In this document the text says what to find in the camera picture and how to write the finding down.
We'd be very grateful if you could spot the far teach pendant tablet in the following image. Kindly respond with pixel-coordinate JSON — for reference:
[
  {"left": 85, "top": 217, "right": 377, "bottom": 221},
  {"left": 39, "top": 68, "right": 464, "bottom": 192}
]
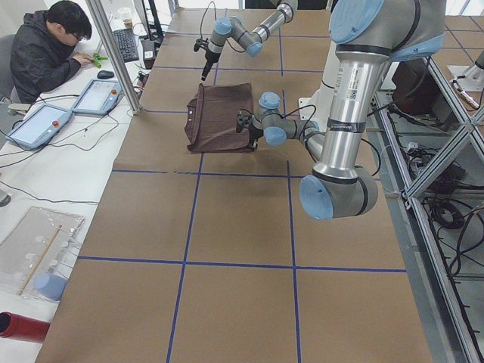
[{"left": 71, "top": 79, "right": 123, "bottom": 116}]

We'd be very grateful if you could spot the brown t-shirt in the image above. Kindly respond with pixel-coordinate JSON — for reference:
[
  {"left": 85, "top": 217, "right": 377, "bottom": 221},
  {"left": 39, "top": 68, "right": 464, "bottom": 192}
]
[{"left": 185, "top": 83, "right": 253, "bottom": 153}]

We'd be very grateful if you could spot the brown paper table cover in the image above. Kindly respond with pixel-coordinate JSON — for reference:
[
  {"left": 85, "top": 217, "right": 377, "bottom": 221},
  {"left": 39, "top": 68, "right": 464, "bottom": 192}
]
[{"left": 37, "top": 9, "right": 432, "bottom": 362}]

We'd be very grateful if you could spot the black computer mouse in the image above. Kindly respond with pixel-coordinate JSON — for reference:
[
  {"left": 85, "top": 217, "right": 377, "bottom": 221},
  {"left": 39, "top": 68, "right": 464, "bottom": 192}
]
[{"left": 97, "top": 70, "right": 114, "bottom": 79}]

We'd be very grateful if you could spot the drink cup with lid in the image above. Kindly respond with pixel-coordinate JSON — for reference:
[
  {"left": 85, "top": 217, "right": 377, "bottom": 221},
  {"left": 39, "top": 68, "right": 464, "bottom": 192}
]
[{"left": 117, "top": 7, "right": 133, "bottom": 29}]

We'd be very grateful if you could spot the seated person in black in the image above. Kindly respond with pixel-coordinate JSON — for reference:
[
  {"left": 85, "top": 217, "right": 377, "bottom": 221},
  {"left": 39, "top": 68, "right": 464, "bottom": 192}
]
[{"left": 10, "top": 1, "right": 94, "bottom": 104}]

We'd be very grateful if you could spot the clear bag with cardboard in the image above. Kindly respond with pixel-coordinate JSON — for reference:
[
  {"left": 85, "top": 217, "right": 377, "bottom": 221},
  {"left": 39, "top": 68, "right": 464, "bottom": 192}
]
[{"left": 1, "top": 207, "right": 85, "bottom": 301}]

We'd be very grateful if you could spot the aluminium frame post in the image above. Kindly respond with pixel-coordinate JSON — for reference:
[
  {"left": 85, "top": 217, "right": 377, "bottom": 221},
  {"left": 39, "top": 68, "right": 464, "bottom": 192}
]
[{"left": 86, "top": 0, "right": 141, "bottom": 115}]

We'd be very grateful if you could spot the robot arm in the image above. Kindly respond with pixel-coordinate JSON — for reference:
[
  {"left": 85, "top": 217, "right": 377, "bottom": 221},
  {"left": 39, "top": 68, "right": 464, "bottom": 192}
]
[
  {"left": 194, "top": 0, "right": 299, "bottom": 81},
  {"left": 247, "top": 1, "right": 445, "bottom": 220}
]

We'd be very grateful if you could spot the near teach pendant tablet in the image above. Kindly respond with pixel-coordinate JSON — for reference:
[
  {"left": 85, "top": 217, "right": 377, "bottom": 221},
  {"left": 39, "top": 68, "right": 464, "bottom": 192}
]
[{"left": 5, "top": 104, "right": 73, "bottom": 149}]

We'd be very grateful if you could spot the teach pendant tablet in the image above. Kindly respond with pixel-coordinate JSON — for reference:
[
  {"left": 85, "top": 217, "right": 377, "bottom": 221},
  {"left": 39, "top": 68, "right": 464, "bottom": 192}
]
[
  {"left": 71, "top": 79, "right": 123, "bottom": 116},
  {"left": 5, "top": 104, "right": 73, "bottom": 149}
]

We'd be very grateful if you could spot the wooden stick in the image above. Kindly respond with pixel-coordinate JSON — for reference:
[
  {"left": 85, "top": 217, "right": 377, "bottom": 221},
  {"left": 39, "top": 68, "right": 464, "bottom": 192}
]
[{"left": 17, "top": 225, "right": 62, "bottom": 296}]

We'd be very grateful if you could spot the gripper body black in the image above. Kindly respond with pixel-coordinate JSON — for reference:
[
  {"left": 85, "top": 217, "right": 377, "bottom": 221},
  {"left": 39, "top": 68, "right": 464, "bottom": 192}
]
[
  {"left": 248, "top": 126, "right": 262, "bottom": 145},
  {"left": 205, "top": 49, "right": 220, "bottom": 68}
]

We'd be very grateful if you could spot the black power adapter box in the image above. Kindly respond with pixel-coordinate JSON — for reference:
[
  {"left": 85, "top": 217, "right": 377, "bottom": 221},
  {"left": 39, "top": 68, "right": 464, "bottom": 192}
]
[{"left": 141, "top": 39, "right": 156, "bottom": 70}]

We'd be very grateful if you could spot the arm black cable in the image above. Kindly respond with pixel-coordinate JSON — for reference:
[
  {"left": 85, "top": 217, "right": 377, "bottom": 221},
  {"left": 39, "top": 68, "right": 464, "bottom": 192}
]
[
  {"left": 199, "top": 0, "right": 250, "bottom": 54},
  {"left": 237, "top": 90, "right": 383, "bottom": 178}
]

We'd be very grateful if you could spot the light blue cup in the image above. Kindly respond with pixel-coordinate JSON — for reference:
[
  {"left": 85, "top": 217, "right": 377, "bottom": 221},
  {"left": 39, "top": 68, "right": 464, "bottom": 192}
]
[{"left": 34, "top": 273, "right": 67, "bottom": 301}]

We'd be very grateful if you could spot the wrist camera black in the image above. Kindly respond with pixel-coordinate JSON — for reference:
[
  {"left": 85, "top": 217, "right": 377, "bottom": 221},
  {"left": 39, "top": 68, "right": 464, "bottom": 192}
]
[
  {"left": 194, "top": 38, "right": 209, "bottom": 52},
  {"left": 236, "top": 109, "right": 253, "bottom": 133}
]

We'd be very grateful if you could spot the red cylinder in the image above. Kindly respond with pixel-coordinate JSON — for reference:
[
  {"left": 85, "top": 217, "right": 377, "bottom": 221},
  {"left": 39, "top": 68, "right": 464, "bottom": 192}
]
[{"left": 1, "top": 312, "right": 50, "bottom": 343}]

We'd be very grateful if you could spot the white camera mast with base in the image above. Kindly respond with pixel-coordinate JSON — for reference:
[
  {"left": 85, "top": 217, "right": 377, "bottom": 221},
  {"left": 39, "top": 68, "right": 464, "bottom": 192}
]
[{"left": 298, "top": 40, "right": 340, "bottom": 122}]

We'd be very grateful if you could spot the black keyboard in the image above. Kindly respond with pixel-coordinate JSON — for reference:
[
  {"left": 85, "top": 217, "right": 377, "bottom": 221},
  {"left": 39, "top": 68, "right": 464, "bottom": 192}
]
[{"left": 113, "top": 29, "right": 139, "bottom": 62}]

